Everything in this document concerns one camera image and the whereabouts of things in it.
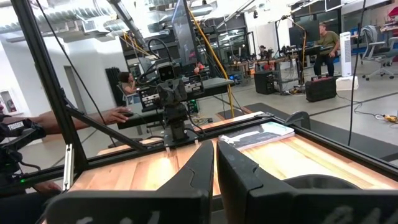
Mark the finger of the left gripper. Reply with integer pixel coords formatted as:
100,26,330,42
171,82,180,105
164,82,172,105

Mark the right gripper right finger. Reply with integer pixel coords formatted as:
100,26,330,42
216,140,398,224

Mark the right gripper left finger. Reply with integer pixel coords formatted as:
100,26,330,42
42,139,216,224

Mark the person's forearm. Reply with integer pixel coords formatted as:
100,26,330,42
0,110,106,135

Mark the black desk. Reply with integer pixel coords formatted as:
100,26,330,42
116,105,166,131

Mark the black workbench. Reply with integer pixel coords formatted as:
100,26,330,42
136,77,236,111

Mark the person's hand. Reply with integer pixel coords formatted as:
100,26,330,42
101,107,132,125
33,181,62,194

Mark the black white flat booklet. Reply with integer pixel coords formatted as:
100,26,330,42
218,121,295,152

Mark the black computer tower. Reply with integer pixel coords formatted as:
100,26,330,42
253,70,282,95

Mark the black equipment case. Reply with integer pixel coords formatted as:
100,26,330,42
304,74,338,103

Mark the yellow floor plug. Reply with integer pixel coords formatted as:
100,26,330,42
374,113,398,124

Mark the black monitor on stand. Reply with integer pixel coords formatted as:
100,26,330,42
288,19,321,48

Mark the white tower fan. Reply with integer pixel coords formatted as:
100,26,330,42
335,30,359,91

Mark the grey office chair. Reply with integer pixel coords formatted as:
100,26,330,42
359,25,398,82

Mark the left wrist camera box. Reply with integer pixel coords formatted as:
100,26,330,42
155,60,182,82

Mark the black wall panel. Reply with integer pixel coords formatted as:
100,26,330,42
104,67,126,107

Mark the yellow hose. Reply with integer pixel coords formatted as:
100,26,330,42
187,7,236,119

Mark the silver metal bracket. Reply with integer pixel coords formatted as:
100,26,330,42
63,143,75,192

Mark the grey curved mount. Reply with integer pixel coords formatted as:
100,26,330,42
285,111,312,131

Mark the thin black cable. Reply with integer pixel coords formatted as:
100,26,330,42
34,0,116,147

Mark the black aluminium rig frame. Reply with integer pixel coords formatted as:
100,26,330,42
9,0,398,195

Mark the black hanging cable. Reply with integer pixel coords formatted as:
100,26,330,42
347,0,368,147

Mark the wall fire extinguisher cabinet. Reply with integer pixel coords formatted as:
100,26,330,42
0,90,18,114

